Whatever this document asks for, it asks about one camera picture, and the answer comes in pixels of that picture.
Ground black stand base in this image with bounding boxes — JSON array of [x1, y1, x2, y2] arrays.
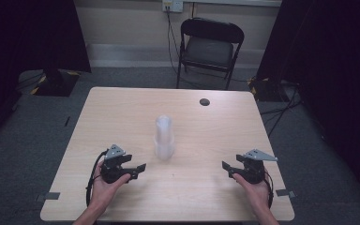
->
[[29, 68, 83, 98], [247, 75, 296, 103]]

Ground black folding chair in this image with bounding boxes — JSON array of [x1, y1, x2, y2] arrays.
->
[[175, 17, 246, 91]]

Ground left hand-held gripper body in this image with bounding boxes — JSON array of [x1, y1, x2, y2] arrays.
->
[[100, 143, 133, 185]]

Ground white wall socket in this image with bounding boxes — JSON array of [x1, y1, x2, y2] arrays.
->
[[161, 0, 185, 14]]

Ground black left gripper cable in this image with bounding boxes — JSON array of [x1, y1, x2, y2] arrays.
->
[[85, 149, 109, 208]]

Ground grey tape strip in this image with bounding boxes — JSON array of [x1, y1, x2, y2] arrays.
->
[[35, 191, 61, 203], [275, 188, 297, 199]]

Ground black curtain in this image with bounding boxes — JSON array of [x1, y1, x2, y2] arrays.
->
[[0, 0, 92, 148], [255, 0, 360, 217]]

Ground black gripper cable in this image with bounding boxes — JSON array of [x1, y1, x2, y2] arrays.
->
[[85, 149, 109, 208], [262, 168, 275, 210]]

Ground black floor cables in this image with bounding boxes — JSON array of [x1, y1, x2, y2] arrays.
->
[[258, 82, 304, 139]]

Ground light wooden table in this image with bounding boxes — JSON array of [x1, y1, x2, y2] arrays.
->
[[39, 86, 296, 223]]

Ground stack of clear plastic cups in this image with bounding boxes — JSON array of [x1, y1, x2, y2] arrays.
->
[[153, 113, 175, 161]]

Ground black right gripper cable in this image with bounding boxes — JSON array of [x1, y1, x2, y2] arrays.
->
[[262, 168, 275, 210]]

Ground person's left hand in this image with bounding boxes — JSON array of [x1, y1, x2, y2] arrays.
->
[[88, 161, 132, 214]]

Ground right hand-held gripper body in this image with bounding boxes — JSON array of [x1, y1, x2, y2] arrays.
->
[[235, 148, 278, 185]]

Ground person's right hand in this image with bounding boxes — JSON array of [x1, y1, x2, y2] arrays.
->
[[232, 171, 272, 218]]

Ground black wall socket cable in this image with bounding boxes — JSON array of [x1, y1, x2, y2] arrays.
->
[[165, 8, 201, 90]]

